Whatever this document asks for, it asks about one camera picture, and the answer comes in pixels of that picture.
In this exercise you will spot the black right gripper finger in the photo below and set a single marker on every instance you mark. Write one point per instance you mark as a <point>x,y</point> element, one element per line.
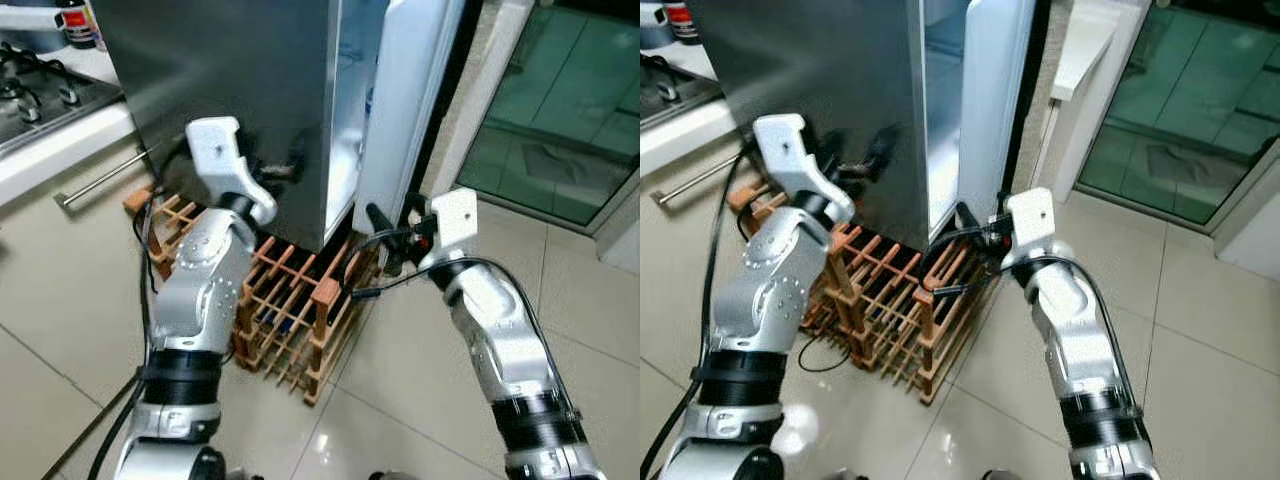
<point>972,257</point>
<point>385,230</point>
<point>393,262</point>
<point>970,224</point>

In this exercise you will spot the steel gas stove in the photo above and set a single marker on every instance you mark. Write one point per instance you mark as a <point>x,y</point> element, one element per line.
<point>670,90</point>
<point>40,95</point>

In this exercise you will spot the red labelled bottle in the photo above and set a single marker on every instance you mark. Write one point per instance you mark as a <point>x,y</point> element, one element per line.
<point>78,22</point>
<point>682,20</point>

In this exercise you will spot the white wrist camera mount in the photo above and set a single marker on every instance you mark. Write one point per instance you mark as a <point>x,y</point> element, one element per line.
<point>452,225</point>
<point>225,160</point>
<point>790,160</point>
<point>1030,225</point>

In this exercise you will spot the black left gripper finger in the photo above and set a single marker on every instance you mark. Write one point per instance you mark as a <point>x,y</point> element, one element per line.
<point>884,150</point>
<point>298,148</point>
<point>833,147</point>

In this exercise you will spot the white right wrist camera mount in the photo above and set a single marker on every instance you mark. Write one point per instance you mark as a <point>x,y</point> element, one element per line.
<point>1030,225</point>
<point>452,225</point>

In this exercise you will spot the silver mini fridge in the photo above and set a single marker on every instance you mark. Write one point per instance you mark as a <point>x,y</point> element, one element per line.
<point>220,100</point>
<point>800,70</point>

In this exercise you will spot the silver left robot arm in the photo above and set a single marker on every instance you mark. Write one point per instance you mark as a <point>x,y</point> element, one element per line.
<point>200,290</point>
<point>770,300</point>

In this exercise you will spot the wooden wine rack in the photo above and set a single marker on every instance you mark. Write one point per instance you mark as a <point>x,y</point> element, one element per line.
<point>300,300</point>
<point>880,300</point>

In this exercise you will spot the glass sliding door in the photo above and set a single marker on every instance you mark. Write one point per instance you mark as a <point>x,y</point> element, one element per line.
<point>1180,110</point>
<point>560,110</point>

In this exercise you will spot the white kitchen counter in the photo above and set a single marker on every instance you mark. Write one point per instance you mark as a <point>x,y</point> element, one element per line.
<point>680,135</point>
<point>60,150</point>

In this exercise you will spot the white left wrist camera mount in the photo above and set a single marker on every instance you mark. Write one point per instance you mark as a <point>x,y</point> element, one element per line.
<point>790,160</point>
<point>225,160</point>

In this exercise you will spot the mini fridge door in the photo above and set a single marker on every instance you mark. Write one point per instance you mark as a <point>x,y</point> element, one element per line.
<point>410,100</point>
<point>995,100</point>

